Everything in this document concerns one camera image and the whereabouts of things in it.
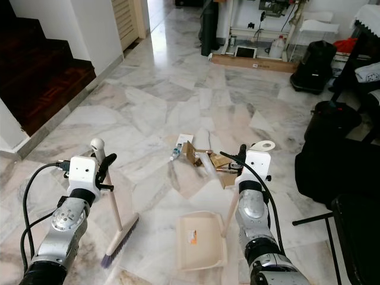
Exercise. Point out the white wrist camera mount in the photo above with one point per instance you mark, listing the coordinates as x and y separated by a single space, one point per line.
256 165
83 172

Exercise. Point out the dark marker pen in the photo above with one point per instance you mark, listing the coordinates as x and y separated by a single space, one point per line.
225 170

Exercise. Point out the black vacuum cleaner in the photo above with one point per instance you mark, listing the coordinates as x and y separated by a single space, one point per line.
314 65

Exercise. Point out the long brown cardboard box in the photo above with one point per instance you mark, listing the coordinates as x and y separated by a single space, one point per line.
252 62

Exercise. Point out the white paper card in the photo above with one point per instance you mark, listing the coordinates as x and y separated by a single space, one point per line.
185 141

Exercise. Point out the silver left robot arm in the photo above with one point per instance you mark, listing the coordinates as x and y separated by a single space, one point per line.
62 222

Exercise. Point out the tall black cylinder bag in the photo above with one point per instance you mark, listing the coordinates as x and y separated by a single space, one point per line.
209 29

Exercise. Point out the small clear plastic bottle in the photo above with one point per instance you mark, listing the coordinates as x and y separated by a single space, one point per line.
176 153

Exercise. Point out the white framed tablet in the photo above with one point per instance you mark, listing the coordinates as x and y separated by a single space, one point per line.
245 52

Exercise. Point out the grey green machine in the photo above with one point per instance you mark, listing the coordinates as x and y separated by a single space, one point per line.
276 7

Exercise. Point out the silver bag blue label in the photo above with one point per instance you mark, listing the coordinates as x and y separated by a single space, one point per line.
374 98

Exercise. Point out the louvred wooden door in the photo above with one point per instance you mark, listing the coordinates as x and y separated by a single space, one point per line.
126 21

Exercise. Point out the white plastic jug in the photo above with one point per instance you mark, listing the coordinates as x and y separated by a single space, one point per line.
277 48

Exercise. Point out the pink broom purple bristles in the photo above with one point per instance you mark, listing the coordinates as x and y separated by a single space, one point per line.
122 240

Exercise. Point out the black round bucket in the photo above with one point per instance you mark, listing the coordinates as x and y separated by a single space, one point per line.
329 119

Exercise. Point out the labelled brown cardboard box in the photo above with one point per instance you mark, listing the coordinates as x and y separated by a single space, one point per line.
191 153

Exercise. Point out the flat brown cardboard piece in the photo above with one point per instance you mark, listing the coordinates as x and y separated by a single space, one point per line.
228 180

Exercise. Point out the dark wooden staircase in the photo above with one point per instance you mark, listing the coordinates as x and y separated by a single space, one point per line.
41 77

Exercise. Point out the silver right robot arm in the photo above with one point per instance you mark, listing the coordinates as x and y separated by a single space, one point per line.
252 214

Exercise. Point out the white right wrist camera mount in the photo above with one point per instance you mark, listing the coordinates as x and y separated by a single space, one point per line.
256 165

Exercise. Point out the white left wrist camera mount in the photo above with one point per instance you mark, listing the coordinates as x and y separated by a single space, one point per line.
83 172

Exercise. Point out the folded brown cardboard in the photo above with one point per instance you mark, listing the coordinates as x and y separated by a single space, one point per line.
219 160

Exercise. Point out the white printed bag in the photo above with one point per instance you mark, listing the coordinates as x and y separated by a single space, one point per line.
369 72

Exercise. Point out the white shelf rack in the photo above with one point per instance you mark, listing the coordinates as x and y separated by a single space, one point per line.
246 28

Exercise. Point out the red bag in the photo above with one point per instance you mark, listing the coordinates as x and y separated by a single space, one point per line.
345 44

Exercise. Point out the large black fabric bag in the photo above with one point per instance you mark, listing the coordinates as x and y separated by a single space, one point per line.
338 172

